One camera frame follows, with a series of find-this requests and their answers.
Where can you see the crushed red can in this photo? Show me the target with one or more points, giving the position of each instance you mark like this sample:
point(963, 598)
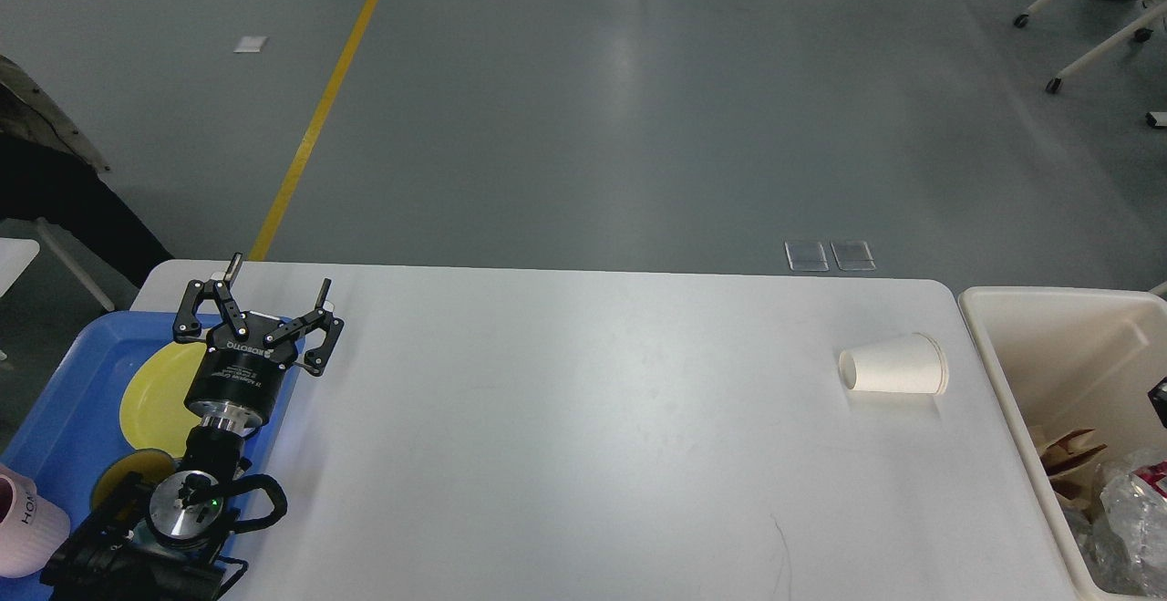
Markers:
point(1154, 475)

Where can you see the yellow plastic plate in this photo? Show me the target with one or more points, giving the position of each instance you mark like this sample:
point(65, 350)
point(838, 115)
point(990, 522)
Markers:
point(153, 412)

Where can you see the small white side table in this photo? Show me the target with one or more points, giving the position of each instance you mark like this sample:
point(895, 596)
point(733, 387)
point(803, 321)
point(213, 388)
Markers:
point(18, 253)

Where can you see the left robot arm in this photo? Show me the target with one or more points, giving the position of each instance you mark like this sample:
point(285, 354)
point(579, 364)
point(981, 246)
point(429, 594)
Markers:
point(163, 540)

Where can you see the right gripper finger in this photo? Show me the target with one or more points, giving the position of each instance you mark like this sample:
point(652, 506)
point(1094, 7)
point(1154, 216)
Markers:
point(1158, 400)

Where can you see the brown paper bag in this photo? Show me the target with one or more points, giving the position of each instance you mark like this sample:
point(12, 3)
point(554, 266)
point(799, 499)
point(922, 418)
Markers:
point(1066, 461)

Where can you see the white plastic bin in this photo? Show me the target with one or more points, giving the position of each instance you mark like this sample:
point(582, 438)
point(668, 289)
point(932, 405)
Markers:
point(1061, 359)

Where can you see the pink mug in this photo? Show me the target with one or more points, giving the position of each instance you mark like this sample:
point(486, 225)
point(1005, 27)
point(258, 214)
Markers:
point(32, 528)

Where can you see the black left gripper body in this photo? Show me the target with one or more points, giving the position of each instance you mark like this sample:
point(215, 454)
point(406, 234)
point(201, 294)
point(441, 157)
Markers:
point(238, 383)

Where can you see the blue plastic tray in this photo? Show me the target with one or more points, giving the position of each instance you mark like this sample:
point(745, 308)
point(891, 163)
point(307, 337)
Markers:
point(73, 433)

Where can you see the aluminium foil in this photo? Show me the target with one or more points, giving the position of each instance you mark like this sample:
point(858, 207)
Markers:
point(1102, 551)
point(1135, 513)

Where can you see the white paper cup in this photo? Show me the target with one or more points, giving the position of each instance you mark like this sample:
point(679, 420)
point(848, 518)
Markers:
point(912, 364)

